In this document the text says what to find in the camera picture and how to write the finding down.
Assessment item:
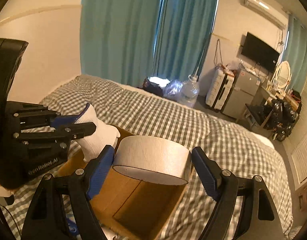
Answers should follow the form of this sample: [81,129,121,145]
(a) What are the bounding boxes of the white blue-cuffed sock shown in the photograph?
[73,102,121,163]

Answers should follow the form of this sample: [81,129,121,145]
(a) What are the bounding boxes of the white tape roll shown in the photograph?
[112,135,191,185]

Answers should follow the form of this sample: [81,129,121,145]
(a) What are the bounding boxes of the grey checkered bed duvet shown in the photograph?
[7,75,293,239]

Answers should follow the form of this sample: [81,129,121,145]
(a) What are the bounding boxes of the brown cardboard box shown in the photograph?
[57,125,191,240]

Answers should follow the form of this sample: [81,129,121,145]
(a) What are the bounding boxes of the dark bag by bed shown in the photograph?
[142,76,170,97]

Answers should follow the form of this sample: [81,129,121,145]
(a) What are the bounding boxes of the black garbage bags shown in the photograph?
[265,90,302,142]

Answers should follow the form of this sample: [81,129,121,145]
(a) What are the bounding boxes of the clear plastic bag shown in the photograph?
[163,80,183,101]

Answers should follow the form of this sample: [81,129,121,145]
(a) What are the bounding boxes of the teal window curtain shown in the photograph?
[80,0,218,86]
[282,15,307,93]

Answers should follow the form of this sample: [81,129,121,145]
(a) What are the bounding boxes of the clear water jug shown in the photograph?
[177,74,200,108]

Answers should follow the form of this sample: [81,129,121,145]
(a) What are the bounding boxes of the grey mini fridge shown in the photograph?
[222,69,261,119]

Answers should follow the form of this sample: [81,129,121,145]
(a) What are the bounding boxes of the white suitcase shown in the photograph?
[205,67,234,110]

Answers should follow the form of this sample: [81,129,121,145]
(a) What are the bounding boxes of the white oval vanity mirror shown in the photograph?
[272,61,292,89]

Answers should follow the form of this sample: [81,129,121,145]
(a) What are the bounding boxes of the teal right window curtain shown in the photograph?
[282,15,307,93]

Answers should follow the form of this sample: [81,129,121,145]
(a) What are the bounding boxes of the white air conditioner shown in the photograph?
[244,0,288,30]

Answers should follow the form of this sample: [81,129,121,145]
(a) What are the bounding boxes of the black wall television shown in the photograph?
[241,32,280,73]

